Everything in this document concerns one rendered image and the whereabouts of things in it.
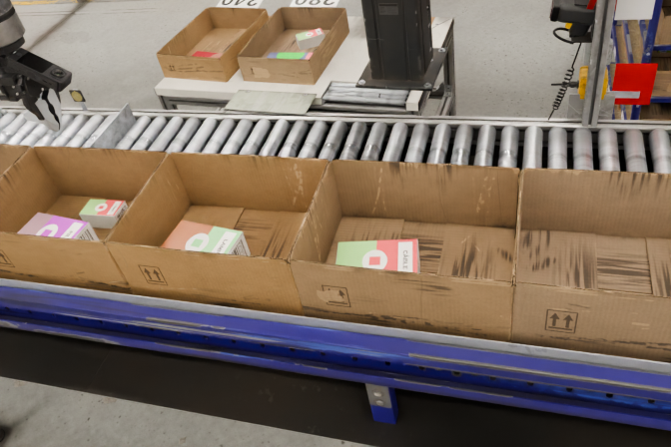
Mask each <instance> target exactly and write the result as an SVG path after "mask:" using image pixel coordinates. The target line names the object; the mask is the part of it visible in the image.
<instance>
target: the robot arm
mask: <svg viewBox="0 0 671 447"><path fill-rule="evenodd" d="M25 31H26V30H25V28H24V26H23V24H22V22H21V20H20V18H19V16H18V14H17V12H16V10H15V8H14V6H13V4H12V2H11V0H0V91H1V92H2V94H3V95H0V100H1V101H9V102H18V101H19V100H20V99H22V102H23V105H24V106H25V108H26V109H27V111H26V112H25V113H24V117H25V118H26V119H27V120H28V121H31V122H35V123H39V124H43V125H44V126H46V127H47V128H48V129H50V130H52V131H55V132H59V131H60V130H61V99H60V94H59V92H62V91H63V90H64V89H65V88H66V87H67V86H69V85H70V84H71V80H72V72H70V71H68V70H66V69H64V68H62V67H60V66H58V65H56V64H54V63H52V62H50V61H48V60H46V59H43V58H41V57H39V56H37V55H35V54H33V53H31V52H29V51H27V50H25V49H23V48H20V47H21V46H22V45H23V44H24V43H25V39H24V37H23V35H24V34H25Z"/></svg>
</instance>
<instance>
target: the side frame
mask: <svg viewBox="0 0 671 447"><path fill-rule="evenodd" d="M6 307H8V308H9V309H7V308H6ZM29 310H31V312H32V313H31V312H29ZM51 313H53V314H54V315H55V316H53V315H52V314H51ZM75 317H78V319H79V320H78V319H76V318H75ZM99 320H102V322H103V323H101V322H100V321H99ZM124 324H127V325H128V327H127V326H125V325H124ZM0 326H2V327H8V328H15V329H21V330H28V331H34V332H41V333H47V334H53V335H60V336H66V337H73V338H79V339H85V340H92V341H98V342H105V343H111V344H118V345H124V346H130V347H137V348H143V349H150V350H156V351H162V352H169V353H175V354H182V355H188V356H195V357H201V358H207V359H214V360H220V361H227V362H233V363H239V364H246V365H252V366H259V367H264V368H271V369H277V370H283V371H290V372H296V373H303V374H309V375H315V376H322V377H328V378H335V379H341V380H348V381H354V382H360V383H367V384H373V385H380V386H386V387H392V388H399V389H405V390H412V391H418V392H425V393H431V394H437V395H444V396H450V397H457V398H463V399H469V400H476V401H482V402H489V403H495V404H502V405H508V406H514V407H521V408H527V409H534V410H540V411H546V412H553V413H559V414H566V415H572V416H579V417H585V418H591V419H598V420H604V421H611V422H617V423H623V424H630V425H636V426H643V427H649V428H656V429H662V430H668V431H671V374H669V373H661V372H654V371H646V370H638V369H631V368H623V367H616V366H608V365H600V364H593V363H585V362H577V361H570V360H562V359H555V358H547V357H539V356H532V355H524V354H517V353H509V352H501V351H494V350H486V349H478V348H471V347H463V346H456V345H448V344H440V343H433V342H425V341H418V340H410V339H402V338H395V337H387V336H379V335H372V334H364V333H357V332H349V331H341V330H334V329H326V328H319V327H311V326H303V325H296V324H288V323H280V322H273V321H265V320H258V319H250V318H242V317H235V316H227V315H220V314H212V313H204V312H197V311H189V310H182V309H175V308H167V307H160V306H152V305H144V304H137V303H129V302H122V301H114V300H106V299H99V298H91V297H83V296H76V295H68V294H61V293H53V292H45V291H38V290H30V289H23V288H15V287H7V286H0ZM150 328H153V329H154V330H151V329H150ZM176 331H178V332H180V334H178V333H177V332H176ZM204 335H206V336H207V337H208V338H205V337H204ZM232 339H233V340H235V341H236V342H232ZM260 343H261V344H264V345H265V346H261V345H260ZM290 348H294V349H295V351H292V350H290ZM321 352H324V353H325V354H326V355H322V354H321ZM353 357H357V360H354V359H352V358H353ZM385 361H386V362H390V365H388V364H385ZM418 366H421V367H424V369H419V367H418ZM453 371H456V372H459V374H458V375H457V374H454V373H453ZM490 376H491V377H496V379H495V380H492V379H490ZM527 382H532V383H534V384H533V385H528V384H527ZM566 387H567V388H573V389H572V390H571V391H568V390H566ZM606 393H609V394H613V396H611V397H609V396H606ZM648 399H651V400H655V402H653V403H650V402H648Z"/></svg>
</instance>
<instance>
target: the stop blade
mask: <svg viewBox="0 0 671 447"><path fill-rule="evenodd" d="M135 123H136V119H135V117H134V115H133V113H132V110H131V108H130V106H129V104H128V103H127V104H126V105H125V106H124V107H123V108H122V110H121V111H120V112H119V113H118V114H117V115H116V116H115V118H114V119H113V120H112V121H111V122H110V123H109V124H108V126H107V127H106V128H105V129H104V130H103V131H102V132H101V134H100V135H99V136H98V137H97V138H96V139H95V140H94V142H93V143H92V144H91V145H90V146H89V147H88V148H105V149H114V148H115V147H116V146H117V145H118V143H119V142H120V141H121V140H122V138H123V137H124V136H125V135H126V134H127V132H128V131H129V130H130V129H131V128H132V126H133V125H134V124H135Z"/></svg>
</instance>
